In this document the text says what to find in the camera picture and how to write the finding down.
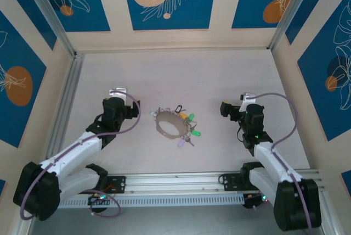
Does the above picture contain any aluminium frame bar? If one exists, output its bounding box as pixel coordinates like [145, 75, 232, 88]
[15, 218, 37, 235]
[319, 191, 338, 235]

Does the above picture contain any key ring with coloured tags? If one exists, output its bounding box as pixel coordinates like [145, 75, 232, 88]
[155, 110, 185, 140]

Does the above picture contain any small led circuit board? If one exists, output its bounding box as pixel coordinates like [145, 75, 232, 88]
[245, 193, 272, 204]
[88, 194, 110, 205]

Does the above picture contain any grey slotted cable duct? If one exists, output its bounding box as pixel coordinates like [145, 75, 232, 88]
[59, 194, 246, 208]

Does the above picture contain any aluminium frame post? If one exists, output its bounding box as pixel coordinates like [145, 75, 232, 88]
[268, 0, 322, 51]
[18, 0, 77, 58]

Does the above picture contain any aluminium table edge rail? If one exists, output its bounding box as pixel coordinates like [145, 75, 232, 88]
[43, 53, 86, 164]

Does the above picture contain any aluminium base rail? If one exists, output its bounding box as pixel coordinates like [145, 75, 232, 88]
[108, 169, 322, 193]

